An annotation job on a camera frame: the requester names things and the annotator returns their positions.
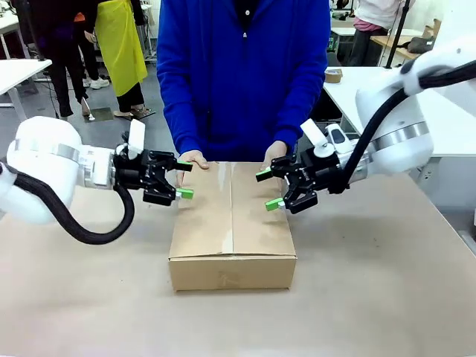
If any person in white sneakers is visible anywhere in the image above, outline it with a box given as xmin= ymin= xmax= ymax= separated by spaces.
xmin=80 ymin=33 xmax=112 ymax=91

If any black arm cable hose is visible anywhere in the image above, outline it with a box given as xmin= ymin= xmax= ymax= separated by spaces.
xmin=329 ymin=59 xmax=476 ymax=196
xmin=0 ymin=159 xmax=135 ymax=245

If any black stand pole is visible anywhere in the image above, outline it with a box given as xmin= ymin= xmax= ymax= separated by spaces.
xmin=384 ymin=0 xmax=416 ymax=70

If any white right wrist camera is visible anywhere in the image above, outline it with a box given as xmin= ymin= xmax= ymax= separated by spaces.
xmin=300 ymin=118 xmax=335 ymax=158

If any person in yellow apron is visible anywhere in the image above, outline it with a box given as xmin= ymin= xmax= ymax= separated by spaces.
xmin=84 ymin=0 xmax=152 ymax=120

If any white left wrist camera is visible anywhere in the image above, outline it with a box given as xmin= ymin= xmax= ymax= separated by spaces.
xmin=115 ymin=118 xmax=147 ymax=159

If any person in white pink top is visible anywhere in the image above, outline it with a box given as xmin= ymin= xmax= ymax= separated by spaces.
xmin=348 ymin=0 xmax=411 ymax=68

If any person's left hand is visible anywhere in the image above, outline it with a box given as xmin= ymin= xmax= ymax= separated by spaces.
xmin=261 ymin=140 xmax=289 ymax=173

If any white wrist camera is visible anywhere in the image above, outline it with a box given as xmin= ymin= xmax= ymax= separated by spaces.
xmin=300 ymin=118 xmax=335 ymax=158
xmin=115 ymin=118 xmax=147 ymax=159

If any person's right forearm blue sleeve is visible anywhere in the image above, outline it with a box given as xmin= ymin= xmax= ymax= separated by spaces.
xmin=162 ymin=98 xmax=205 ymax=156

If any grey bag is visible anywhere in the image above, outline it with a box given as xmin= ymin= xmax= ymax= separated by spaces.
xmin=396 ymin=35 xmax=436 ymax=54

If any white table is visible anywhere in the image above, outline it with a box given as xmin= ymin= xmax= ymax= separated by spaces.
xmin=0 ymin=57 xmax=54 ymax=120
xmin=322 ymin=65 xmax=476 ymax=158

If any person's blue hoodie torso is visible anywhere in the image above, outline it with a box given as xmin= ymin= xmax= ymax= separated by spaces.
xmin=155 ymin=0 xmax=332 ymax=163

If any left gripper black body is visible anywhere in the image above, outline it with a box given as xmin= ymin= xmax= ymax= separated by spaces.
xmin=113 ymin=149 xmax=152 ymax=192

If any brown cardboard box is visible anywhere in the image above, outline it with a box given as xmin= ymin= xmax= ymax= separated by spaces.
xmin=167 ymin=160 xmax=298 ymax=293

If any person's left forearm blue sleeve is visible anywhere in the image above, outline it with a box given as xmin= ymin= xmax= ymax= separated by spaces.
xmin=273 ymin=94 xmax=324 ymax=150

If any wooden table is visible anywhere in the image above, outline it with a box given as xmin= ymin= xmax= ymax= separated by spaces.
xmin=370 ymin=33 xmax=425 ymax=62

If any person in black clothes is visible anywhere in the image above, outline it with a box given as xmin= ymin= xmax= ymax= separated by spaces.
xmin=16 ymin=0 xmax=91 ymax=120

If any person's right hand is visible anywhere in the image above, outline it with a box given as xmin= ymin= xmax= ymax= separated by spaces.
xmin=175 ymin=149 xmax=210 ymax=187

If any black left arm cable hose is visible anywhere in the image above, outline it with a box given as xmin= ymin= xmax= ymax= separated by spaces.
xmin=0 ymin=159 xmax=135 ymax=245

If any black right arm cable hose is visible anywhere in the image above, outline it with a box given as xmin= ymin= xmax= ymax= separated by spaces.
xmin=329 ymin=59 xmax=476 ymax=196

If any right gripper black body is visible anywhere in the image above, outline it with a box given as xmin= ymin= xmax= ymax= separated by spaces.
xmin=299 ymin=146 xmax=350 ymax=195

